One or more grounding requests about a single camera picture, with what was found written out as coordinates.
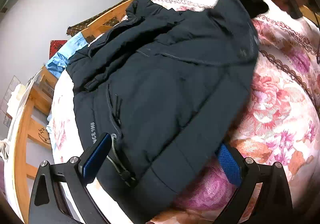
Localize dark navy puffer jacket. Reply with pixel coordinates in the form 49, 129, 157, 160
66, 0, 268, 223

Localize wooden side shelf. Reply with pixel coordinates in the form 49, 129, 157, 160
4, 69, 57, 150

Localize floral bed quilt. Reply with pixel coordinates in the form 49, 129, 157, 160
47, 0, 319, 223

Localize light blue shirt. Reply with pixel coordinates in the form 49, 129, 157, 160
45, 32, 88, 79

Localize brown patterned cloth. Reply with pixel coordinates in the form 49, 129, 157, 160
66, 0, 133, 37

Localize wooden bed frame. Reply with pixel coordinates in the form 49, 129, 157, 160
15, 0, 319, 223

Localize red paper wall decoration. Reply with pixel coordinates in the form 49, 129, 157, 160
49, 40, 67, 59

